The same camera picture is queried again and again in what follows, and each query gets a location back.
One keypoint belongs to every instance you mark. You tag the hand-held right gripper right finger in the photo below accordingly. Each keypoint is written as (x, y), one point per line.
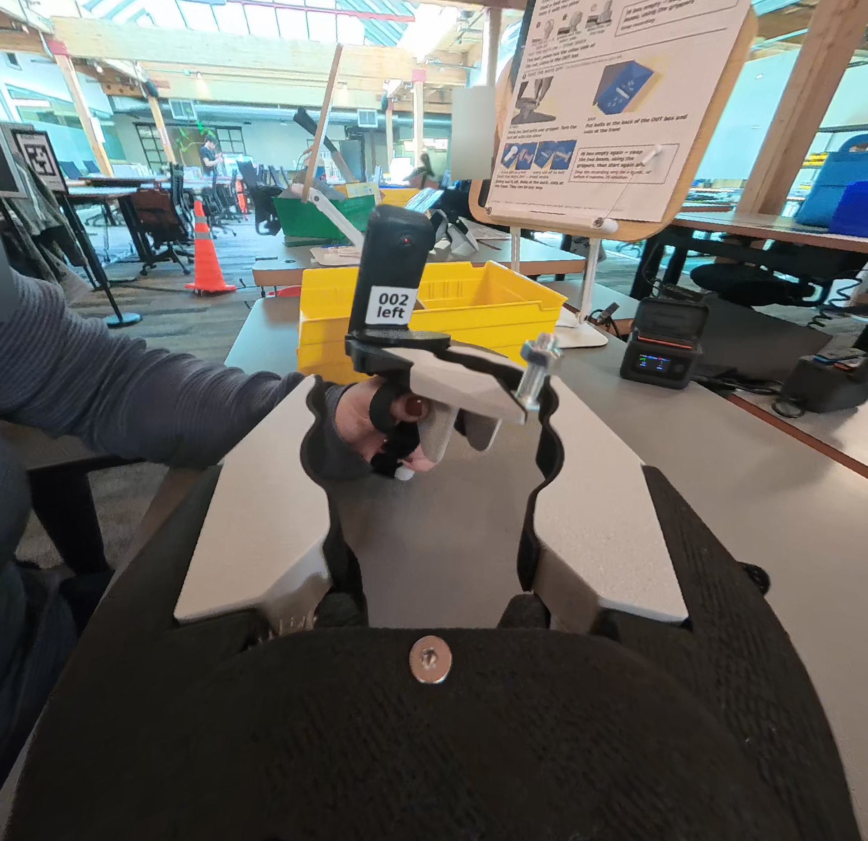
(597, 515)

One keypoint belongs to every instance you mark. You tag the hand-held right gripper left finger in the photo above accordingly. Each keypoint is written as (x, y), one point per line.
(264, 515)

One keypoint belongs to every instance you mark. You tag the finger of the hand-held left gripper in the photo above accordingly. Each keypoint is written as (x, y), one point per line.
(492, 356)
(461, 387)

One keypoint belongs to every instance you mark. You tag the yellow plastic bin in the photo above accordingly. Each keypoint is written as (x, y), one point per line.
(502, 326)

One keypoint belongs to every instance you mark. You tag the silver hex nut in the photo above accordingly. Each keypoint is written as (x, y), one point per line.
(542, 358)

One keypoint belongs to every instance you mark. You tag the silver hex bolt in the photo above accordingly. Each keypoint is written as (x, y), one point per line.
(532, 389)

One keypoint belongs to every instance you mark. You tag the person's left forearm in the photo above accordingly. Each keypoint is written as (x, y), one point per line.
(135, 393)

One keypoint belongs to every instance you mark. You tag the person's left hand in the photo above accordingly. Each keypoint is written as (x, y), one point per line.
(369, 421)

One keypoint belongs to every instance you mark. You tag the small yellow bin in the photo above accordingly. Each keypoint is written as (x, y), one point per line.
(400, 197)

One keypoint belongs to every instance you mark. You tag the idle hand-held gripper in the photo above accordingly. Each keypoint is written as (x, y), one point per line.
(461, 238)

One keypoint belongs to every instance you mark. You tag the green plastic bin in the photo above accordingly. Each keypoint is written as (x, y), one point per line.
(305, 221)

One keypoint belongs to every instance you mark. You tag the grey table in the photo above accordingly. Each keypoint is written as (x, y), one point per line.
(529, 258)

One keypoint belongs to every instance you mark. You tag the white board stand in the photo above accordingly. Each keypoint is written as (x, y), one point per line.
(592, 278)

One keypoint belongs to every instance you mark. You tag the black office chair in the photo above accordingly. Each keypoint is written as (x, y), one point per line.
(261, 190)
(753, 285)

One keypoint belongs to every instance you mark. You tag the wooden board on white stand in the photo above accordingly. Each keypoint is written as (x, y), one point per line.
(325, 122)

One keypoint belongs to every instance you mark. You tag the black battery charger case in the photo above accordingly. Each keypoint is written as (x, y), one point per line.
(661, 346)

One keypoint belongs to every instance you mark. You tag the orange traffic cone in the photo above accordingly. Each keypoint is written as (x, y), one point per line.
(207, 258)

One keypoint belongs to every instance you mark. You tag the brown backed office chair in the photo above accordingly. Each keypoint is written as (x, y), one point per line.
(159, 217)

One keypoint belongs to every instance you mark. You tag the black stanchion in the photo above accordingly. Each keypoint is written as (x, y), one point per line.
(123, 320)

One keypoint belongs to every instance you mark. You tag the black battery charging dock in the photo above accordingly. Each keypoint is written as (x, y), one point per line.
(827, 383)

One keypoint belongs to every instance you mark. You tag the wooden instruction board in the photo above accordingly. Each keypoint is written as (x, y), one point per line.
(610, 109)

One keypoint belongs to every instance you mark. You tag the brown desk with black legs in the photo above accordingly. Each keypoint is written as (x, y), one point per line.
(746, 227)

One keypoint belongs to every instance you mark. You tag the grey patterned jacket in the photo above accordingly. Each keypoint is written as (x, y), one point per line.
(34, 238)

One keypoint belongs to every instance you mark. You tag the framed marker sign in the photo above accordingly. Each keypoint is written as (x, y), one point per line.
(41, 160)

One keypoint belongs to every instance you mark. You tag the blue tote bag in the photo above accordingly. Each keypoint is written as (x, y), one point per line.
(827, 190)

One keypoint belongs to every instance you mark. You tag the blue plastic bin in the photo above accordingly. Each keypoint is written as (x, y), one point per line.
(851, 210)

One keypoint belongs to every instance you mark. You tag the wooden post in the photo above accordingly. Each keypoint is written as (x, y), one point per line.
(807, 95)

